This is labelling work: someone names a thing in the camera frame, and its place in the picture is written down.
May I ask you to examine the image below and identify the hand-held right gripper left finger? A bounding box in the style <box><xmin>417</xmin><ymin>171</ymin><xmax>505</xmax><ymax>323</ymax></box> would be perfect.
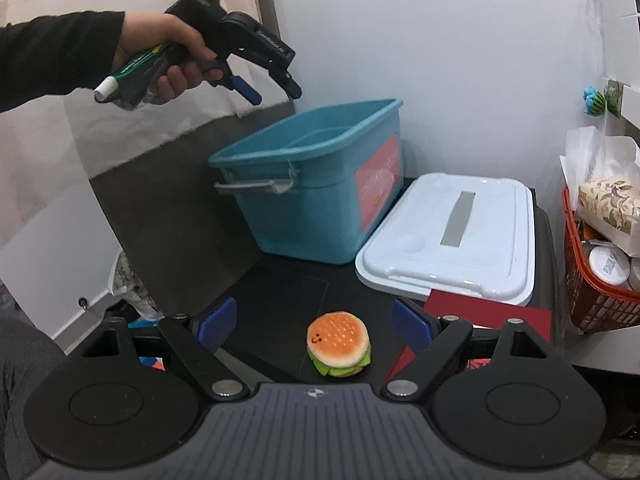
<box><xmin>80</xmin><ymin>297</ymin><xmax>251</xmax><ymax>401</ymax></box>

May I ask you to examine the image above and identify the blue plastic storage box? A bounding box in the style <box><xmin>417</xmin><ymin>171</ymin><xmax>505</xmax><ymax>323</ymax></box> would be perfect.
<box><xmin>207</xmin><ymin>98</ymin><xmax>405</xmax><ymax>265</ymax></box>

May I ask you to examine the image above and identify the small blue green toy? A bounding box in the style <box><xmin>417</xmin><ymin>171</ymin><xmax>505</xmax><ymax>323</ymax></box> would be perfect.
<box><xmin>582</xmin><ymin>85</ymin><xmax>609</xmax><ymax>116</ymax></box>

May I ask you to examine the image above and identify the white paper bag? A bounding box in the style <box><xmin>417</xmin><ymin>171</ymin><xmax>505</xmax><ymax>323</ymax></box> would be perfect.
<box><xmin>559</xmin><ymin>127</ymin><xmax>640</xmax><ymax>221</ymax></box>

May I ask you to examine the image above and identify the floral printed packet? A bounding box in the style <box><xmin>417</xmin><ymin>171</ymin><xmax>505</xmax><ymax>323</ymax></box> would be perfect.
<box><xmin>577</xmin><ymin>175</ymin><xmax>640</xmax><ymax>249</ymax></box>

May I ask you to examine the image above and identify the white shelf unit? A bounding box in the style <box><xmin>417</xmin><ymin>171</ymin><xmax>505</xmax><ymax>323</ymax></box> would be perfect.
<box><xmin>602</xmin><ymin>5</ymin><xmax>640</xmax><ymax>122</ymax></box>

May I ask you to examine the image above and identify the dark red box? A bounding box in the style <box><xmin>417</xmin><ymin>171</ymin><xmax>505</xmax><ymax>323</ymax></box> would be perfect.
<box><xmin>387</xmin><ymin>290</ymin><xmax>553</xmax><ymax>382</ymax></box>

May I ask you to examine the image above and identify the person's left forearm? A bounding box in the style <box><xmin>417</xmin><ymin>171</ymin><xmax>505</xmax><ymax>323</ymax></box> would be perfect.
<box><xmin>0</xmin><ymin>10</ymin><xmax>127</xmax><ymax>114</ymax></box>

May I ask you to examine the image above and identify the clear plastic bag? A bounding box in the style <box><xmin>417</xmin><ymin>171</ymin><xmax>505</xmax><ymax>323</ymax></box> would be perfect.
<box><xmin>109</xmin><ymin>250</ymin><xmax>163</xmax><ymax>322</ymax></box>

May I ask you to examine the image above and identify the red plastic basket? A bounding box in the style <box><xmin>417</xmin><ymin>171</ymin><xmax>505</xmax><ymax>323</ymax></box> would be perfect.
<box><xmin>562</xmin><ymin>187</ymin><xmax>640</xmax><ymax>334</ymax></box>

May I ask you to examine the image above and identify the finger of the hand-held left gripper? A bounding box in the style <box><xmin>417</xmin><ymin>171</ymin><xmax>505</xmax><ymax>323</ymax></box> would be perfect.
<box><xmin>220</xmin><ymin>71</ymin><xmax>262</xmax><ymax>106</ymax></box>
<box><xmin>276</xmin><ymin>66</ymin><xmax>304</xmax><ymax>101</ymax></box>

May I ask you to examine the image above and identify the white storage box lid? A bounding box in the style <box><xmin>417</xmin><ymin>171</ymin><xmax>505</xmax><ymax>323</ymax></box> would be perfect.
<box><xmin>355</xmin><ymin>172</ymin><xmax>536</xmax><ymax>306</ymax></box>

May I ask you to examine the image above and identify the person's grey trouser leg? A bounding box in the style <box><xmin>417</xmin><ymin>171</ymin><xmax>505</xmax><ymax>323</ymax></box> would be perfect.
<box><xmin>0</xmin><ymin>310</ymin><xmax>67</xmax><ymax>480</ymax></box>

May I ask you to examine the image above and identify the plush burger toy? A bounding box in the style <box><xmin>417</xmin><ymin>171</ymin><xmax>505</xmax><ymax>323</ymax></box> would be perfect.
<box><xmin>306</xmin><ymin>311</ymin><xmax>373</xmax><ymax>378</ymax></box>

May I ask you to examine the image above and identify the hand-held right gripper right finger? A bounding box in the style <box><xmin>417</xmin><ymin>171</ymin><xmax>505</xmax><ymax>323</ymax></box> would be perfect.
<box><xmin>381</xmin><ymin>297</ymin><xmax>551</xmax><ymax>401</ymax></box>

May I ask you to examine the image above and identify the green tube with white cap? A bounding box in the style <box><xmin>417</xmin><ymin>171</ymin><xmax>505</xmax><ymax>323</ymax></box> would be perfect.
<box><xmin>93</xmin><ymin>42</ymin><xmax>174</xmax><ymax>104</ymax></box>

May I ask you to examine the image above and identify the peach curtain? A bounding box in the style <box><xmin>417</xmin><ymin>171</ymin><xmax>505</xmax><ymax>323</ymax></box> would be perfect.
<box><xmin>0</xmin><ymin>0</ymin><xmax>296</xmax><ymax>257</ymax></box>

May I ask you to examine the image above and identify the person's left hand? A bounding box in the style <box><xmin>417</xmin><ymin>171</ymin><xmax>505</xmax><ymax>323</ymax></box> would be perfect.
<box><xmin>112</xmin><ymin>12</ymin><xmax>224</xmax><ymax>106</ymax></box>

